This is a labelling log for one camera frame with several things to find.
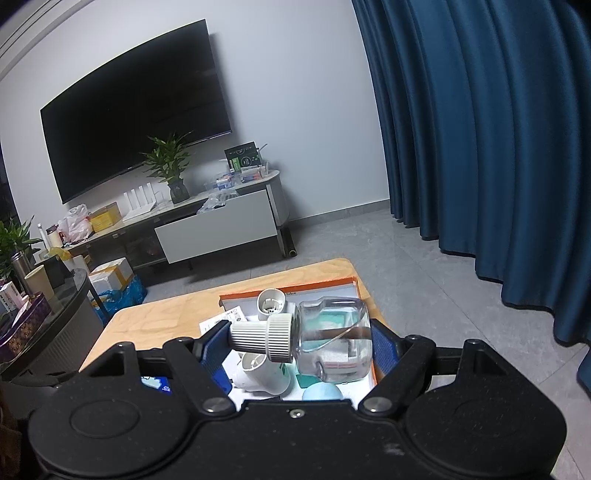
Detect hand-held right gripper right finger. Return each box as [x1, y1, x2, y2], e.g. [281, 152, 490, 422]
[358, 319, 509, 416]

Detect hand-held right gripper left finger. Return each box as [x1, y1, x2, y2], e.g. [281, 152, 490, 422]
[85, 320, 237, 415]

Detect white charger packaging box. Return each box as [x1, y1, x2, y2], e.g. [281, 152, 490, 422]
[198, 309, 259, 337]

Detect clear liquid bottle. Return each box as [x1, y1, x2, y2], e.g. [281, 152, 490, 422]
[229, 298, 374, 384]

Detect blue tin box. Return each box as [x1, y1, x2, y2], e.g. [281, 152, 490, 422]
[141, 376, 174, 395]

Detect white cup-shaped plug-in heater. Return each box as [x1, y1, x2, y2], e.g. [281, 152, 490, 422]
[256, 288, 296, 324]

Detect light blue round container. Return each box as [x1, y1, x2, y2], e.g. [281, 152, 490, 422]
[302, 383, 345, 403]

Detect orange-edged white tray box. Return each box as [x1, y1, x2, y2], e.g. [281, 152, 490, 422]
[219, 276, 384, 402]

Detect purple patterned tin box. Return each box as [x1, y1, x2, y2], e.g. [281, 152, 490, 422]
[0, 293, 51, 363]

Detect dark glass coffee table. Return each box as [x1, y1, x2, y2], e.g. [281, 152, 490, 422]
[0, 268, 105, 381]

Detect small white printed box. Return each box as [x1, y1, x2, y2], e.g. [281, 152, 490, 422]
[0, 281, 24, 315]

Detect tan cylinder container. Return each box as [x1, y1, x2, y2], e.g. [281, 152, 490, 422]
[24, 267, 55, 301]

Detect blue plastic bag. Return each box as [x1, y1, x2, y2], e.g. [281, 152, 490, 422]
[92, 274, 148, 324]

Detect steel thermos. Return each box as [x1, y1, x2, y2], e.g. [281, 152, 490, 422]
[11, 251, 35, 296]

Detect white drawer front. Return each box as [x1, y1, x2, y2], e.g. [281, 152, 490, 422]
[154, 189, 278, 264]

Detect white and yellow cardboard box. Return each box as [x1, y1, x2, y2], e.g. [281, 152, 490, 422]
[88, 257, 134, 291]

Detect leafy green potted plant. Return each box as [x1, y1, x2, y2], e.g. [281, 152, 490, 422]
[0, 217, 44, 278]

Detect clear plastic bags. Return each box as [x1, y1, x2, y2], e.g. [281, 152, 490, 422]
[198, 191, 238, 214]

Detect grey television stand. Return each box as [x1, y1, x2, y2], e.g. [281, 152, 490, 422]
[60, 170, 298, 273]

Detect white router with antennas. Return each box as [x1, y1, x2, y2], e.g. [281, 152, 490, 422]
[122, 182, 168, 221]

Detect white and red plastic bag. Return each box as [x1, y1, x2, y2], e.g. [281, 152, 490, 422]
[58, 204, 93, 242]

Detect pile of small boxes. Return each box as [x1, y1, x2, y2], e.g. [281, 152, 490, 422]
[203, 166, 269, 192]

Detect black and green box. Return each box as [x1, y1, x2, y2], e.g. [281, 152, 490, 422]
[224, 141, 263, 172]

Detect potted plant in dark pot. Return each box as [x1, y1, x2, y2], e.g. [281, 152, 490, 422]
[141, 133, 194, 205]

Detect blue curtain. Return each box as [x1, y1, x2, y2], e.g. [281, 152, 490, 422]
[352, 0, 591, 344]

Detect black wall television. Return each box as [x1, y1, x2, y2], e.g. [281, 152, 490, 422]
[40, 19, 232, 205]

